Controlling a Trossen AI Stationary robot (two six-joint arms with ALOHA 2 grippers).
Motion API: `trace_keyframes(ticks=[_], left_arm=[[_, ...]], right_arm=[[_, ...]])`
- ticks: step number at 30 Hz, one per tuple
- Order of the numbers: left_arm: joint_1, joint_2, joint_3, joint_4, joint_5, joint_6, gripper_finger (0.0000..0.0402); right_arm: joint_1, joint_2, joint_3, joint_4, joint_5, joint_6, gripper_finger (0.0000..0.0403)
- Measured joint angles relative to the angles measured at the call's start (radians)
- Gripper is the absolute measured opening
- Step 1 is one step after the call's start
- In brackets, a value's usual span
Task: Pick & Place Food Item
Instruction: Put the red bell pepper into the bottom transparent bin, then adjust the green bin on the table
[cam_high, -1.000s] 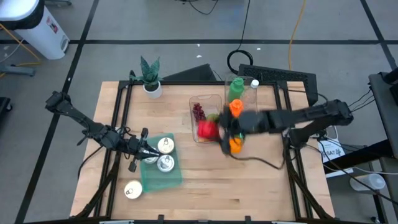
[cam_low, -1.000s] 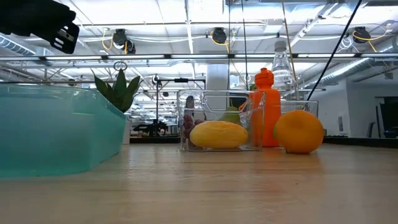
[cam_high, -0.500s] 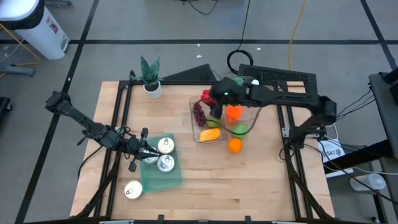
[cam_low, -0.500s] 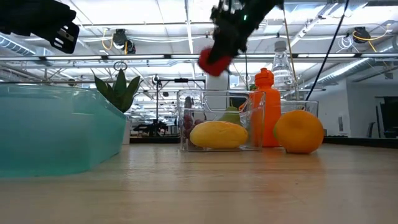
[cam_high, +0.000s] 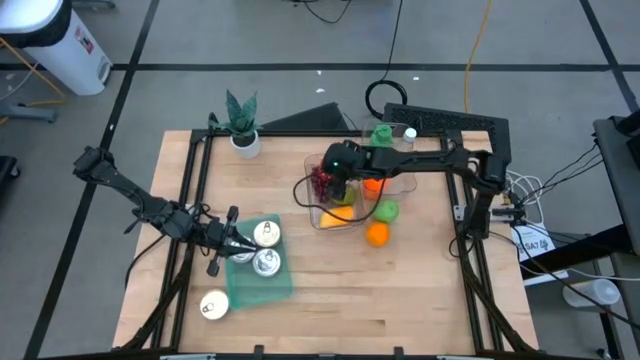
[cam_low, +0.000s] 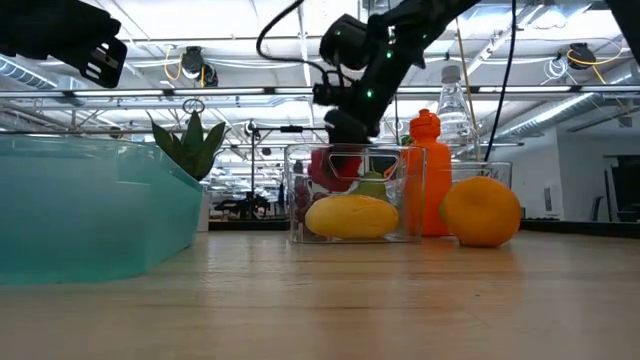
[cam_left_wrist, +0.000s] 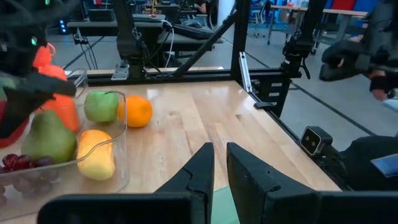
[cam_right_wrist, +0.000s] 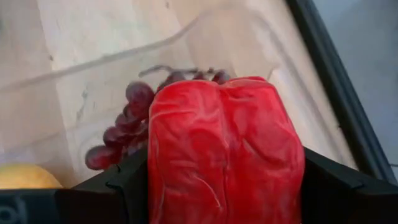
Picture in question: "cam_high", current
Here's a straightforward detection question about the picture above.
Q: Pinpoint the yellow hanging cable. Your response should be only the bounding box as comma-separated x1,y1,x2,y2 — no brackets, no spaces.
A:
463,0,494,114

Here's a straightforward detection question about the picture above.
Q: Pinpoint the teal translucent plastic bin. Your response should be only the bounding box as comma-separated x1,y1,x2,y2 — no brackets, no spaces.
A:
224,213,295,311

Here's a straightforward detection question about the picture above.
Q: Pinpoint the black aluminium rig frame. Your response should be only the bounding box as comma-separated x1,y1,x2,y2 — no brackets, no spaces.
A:
114,128,539,360

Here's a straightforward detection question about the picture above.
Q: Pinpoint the clear plastic bin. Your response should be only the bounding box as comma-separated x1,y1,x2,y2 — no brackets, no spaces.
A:
359,119,419,199
303,152,371,231

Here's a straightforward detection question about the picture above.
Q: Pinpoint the green tuna can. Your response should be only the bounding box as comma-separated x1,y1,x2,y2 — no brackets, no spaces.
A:
252,248,282,278
253,220,282,249

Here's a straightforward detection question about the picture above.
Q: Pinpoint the black perforated computer case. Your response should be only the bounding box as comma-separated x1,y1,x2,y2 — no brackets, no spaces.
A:
382,102,512,161

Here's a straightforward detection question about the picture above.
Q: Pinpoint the orange plastic bottle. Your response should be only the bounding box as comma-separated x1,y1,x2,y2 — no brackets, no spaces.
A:
362,177,391,201

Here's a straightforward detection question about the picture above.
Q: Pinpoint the red grape bunch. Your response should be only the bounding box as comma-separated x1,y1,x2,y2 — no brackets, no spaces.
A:
309,166,335,204

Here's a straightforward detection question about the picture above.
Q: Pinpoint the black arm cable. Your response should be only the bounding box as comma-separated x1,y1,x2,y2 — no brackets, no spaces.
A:
292,172,386,224

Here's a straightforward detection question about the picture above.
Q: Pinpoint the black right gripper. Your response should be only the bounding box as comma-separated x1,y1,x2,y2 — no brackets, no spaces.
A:
322,141,369,202

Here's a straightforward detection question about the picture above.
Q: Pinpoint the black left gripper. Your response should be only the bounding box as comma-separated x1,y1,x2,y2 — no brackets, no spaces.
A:
202,206,259,277

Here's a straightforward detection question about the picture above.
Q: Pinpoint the green pineapple top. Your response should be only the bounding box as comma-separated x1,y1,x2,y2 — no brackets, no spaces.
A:
208,89,264,160

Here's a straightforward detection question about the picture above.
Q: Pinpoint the yellow mango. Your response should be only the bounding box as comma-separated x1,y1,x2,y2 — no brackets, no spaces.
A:
318,205,355,230

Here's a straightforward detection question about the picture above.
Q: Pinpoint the green apple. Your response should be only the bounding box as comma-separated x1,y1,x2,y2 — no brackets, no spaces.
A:
372,199,400,225

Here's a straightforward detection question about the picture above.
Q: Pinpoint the white label card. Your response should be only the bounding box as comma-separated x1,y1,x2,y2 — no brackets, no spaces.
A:
510,224,556,262

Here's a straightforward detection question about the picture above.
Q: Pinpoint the white trash can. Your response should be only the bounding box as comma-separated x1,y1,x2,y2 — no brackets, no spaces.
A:
0,0,114,96

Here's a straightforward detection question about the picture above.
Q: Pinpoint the grey side desk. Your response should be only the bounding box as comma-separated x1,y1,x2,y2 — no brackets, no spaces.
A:
592,114,640,256

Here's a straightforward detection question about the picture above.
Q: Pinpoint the white cable bundle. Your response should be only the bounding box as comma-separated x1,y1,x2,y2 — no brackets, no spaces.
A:
504,169,544,214

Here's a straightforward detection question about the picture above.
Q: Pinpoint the translucent plastic jug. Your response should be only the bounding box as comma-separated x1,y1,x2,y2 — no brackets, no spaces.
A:
562,278,621,309

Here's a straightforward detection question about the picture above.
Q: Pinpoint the black hanging cable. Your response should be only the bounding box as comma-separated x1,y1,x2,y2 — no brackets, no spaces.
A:
364,0,409,120

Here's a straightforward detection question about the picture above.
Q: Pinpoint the blue tuna can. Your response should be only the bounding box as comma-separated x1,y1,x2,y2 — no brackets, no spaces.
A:
228,241,256,265
199,289,230,321

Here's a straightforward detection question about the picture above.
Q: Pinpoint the black flat panel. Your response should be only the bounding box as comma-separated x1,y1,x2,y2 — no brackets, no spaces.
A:
259,102,351,132

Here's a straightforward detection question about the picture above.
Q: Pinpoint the green crumpled item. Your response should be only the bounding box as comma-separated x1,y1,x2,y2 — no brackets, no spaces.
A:
369,124,396,149

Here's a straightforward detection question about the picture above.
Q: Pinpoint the orange fruit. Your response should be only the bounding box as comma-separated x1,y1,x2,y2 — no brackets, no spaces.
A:
365,222,391,249

